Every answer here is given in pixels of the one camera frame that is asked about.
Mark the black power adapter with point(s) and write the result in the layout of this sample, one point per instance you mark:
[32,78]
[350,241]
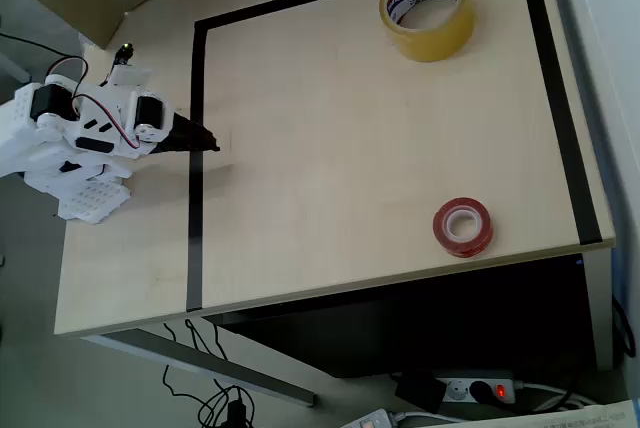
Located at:
[417,390]

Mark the white power strip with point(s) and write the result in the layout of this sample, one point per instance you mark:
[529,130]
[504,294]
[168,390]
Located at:
[455,391]

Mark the printed newspaper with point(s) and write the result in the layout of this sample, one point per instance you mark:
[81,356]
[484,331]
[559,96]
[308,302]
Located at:
[575,418]

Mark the white grey adapter box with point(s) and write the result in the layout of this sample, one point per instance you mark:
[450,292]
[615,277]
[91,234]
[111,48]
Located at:
[372,420]

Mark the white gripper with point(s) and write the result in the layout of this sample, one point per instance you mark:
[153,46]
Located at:
[148,114]

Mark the small black plug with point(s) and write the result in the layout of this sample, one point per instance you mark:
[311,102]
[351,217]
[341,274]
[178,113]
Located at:
[236,415]

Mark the yellow tape roll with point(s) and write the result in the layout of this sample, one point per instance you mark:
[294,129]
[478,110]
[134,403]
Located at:
[435,43]

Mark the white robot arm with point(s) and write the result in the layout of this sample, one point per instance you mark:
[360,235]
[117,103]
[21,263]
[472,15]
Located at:
[17,118]

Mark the grey metal table leg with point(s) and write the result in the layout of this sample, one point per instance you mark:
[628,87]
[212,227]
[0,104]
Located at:
[600,308]
[225,360]

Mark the red tape roll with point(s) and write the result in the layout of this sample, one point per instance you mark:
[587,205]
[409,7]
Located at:
[440,228]

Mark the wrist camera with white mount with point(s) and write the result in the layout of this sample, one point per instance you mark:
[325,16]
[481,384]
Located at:
[130,75]

